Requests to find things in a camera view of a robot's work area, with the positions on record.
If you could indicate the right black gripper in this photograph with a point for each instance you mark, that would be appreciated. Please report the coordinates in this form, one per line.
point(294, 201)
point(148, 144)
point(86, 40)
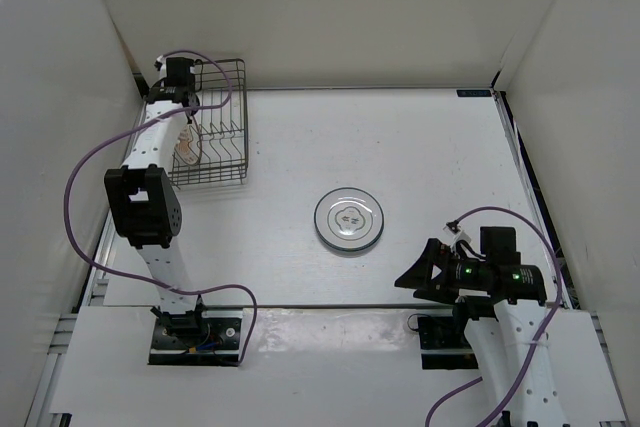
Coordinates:
point(418, 276)

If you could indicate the metal wire dish rack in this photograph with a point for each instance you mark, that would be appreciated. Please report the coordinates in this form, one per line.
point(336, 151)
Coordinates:
point(224, 131)

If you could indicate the white plate orange pattern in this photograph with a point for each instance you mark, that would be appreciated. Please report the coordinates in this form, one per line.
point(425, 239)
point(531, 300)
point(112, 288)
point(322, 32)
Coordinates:
point(188, 149)

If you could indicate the white plate green flower pattern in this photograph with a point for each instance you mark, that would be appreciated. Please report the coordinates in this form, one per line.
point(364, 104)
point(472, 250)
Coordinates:
point(349, 241)

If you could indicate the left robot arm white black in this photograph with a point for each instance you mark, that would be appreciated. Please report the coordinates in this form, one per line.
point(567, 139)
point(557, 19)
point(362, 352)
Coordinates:
point(144, 205)

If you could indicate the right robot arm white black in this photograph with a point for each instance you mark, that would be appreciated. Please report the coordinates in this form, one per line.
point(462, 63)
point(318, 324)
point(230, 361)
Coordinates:
point(497, 324)

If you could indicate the white foam front board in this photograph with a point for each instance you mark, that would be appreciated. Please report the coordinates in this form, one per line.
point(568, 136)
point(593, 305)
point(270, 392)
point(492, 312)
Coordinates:
point(303, 368)

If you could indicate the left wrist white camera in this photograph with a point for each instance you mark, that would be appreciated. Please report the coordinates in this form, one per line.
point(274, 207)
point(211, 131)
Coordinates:
point(160, 66)

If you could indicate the wrist white camera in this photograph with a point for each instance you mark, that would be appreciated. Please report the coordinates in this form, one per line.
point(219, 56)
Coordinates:
point(160, 66)
point(456, 233)

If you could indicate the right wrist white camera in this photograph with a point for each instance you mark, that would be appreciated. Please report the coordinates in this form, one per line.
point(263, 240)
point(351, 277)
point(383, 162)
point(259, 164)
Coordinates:
point(456, 233)

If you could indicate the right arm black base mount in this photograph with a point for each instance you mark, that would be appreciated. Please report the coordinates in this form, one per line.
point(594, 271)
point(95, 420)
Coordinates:
point(442, 344)

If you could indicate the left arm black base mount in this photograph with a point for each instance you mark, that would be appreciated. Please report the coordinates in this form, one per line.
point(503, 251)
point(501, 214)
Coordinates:
point(216, 343)

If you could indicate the aluminium front rail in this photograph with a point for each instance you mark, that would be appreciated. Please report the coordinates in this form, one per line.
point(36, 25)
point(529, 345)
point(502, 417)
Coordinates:
point(211, 306)

